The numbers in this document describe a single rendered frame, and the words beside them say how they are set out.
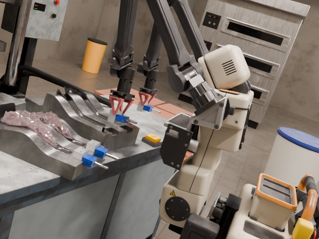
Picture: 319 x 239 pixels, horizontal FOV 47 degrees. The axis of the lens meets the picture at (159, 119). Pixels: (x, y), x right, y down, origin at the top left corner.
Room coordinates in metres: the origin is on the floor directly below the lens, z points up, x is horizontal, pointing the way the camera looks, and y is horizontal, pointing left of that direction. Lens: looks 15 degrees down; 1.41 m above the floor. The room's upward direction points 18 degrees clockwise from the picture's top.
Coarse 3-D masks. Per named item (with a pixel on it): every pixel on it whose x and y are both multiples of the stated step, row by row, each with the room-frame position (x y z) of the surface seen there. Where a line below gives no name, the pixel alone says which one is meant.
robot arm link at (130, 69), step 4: (124, 68) 1.51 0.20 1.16; (128, 68) 1.50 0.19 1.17; (132, 68) 1.53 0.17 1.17; (120, 72) 1.54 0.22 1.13; (124, 72) 1.50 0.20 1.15; (128, 72) 1.50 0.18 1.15; (132, 72) 1.51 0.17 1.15; (120, 76) 1.51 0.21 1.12; (124, 76) 1.50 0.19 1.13; (128, 76) 1.50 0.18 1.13; (132, 76) 1.51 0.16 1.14; (124, 80) 1.50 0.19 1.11; (128, 80) 1.51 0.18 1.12; (132, 80) 1.52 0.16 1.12
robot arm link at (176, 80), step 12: (156, 0) 1.21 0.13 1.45; (156, 12) 1.22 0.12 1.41; (168, 12) 1.22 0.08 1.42; (156, 24) 1.24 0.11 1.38; (168, 24) 1.21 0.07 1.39; (168, 36) 1.21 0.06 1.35; (168, 48) 1.23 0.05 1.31; (180, 48) 1.23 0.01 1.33; (180, 60) 1.22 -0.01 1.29; (192, 60) 1.26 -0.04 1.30; (168, 72) 1.23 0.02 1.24; (180, 84) 1.20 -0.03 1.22
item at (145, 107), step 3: (138, 102) 1.95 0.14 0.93; (147, 102) 1.97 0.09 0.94; (138, 105) 1.95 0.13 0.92; (141, 105) 1.94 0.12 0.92; (144, 105) 1.94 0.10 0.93; (147, 105) 1.95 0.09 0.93; (138, 108) 1.94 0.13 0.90; (141, 108) 1.94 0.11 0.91; (144, 108) 1.93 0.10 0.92; (147, 108) 1.93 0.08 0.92; (150, 108) 1.93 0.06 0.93; (141, 111) 1.93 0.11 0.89; (156, 111) 1.93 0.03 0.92; (159, 111) 1.92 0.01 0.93
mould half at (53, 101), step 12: (48, 96) 1.58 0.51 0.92; (60, 96) 1.59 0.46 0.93; (72, 96) 1.66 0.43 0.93; (36, 108) 1.61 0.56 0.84; (48, 108) 1.57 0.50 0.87; (60, 108) 1.54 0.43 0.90; (84, 108) 1.64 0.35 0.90; (96, 108) 1.71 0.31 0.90; (72, 120) 1.50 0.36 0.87; (84, 120) 1.52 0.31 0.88; (96, 120) 1.56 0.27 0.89; (84, 132) 1.47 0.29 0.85; (96, 132) 1.44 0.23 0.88; (108, 132) 1.45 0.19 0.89; (120, 132) 1.51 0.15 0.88; (132, 132) 1.60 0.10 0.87; (108, 144) 1.45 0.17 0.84; (120, 144) 1.54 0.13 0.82; (132, 144) 1.63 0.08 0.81
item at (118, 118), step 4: (112, 112) 1.48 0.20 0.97; (120, 112) 1.50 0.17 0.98; (108, 116) 1.48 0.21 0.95; (112, 116) 1.47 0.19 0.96; (116, 116) 1.47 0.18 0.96; (120, 116) 1.46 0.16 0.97; (124, 116) 1.46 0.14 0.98; (108, 120) 1.47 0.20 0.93; (112, 120) 1.47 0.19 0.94; (116, 120) 1.46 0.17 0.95; (120, 120) 1.46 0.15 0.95; (124, 120) 1.46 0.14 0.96; (128, 120) 1.46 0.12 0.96; (132, 120) 1.46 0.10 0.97
